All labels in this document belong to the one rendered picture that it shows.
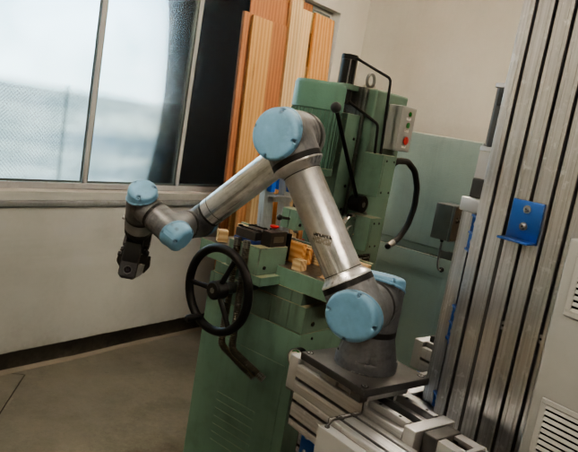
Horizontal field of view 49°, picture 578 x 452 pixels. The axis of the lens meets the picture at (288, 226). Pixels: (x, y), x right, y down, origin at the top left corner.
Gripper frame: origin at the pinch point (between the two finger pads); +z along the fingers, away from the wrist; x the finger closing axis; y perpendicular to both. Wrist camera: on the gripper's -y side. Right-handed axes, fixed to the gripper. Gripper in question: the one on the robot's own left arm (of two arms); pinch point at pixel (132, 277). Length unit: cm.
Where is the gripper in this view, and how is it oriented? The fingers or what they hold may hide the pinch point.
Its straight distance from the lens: 185.8
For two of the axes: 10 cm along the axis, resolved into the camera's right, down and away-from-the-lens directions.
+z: -2.5, 6.4, 7.3
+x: -9.7, -1.8, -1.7
